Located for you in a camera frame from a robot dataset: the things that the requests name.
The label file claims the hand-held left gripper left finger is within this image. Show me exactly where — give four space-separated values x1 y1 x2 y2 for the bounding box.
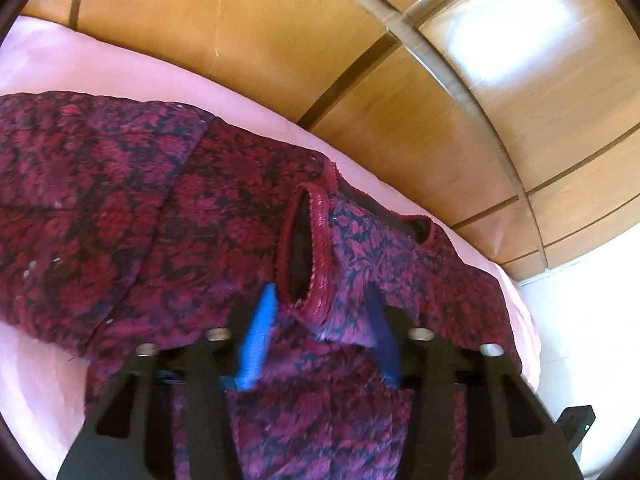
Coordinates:
57 284 279 480

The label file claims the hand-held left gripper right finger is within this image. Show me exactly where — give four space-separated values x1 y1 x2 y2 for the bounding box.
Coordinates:
366 295 584 480

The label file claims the maroon floral knit sweater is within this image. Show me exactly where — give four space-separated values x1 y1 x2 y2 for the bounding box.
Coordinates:
0 90 524 480

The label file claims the wooden panelled wardrobe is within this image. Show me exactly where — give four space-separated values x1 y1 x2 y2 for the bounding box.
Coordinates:
20 0 640 282

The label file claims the pink bed sheet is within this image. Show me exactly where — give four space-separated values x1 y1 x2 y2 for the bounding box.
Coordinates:
0 15 544 480

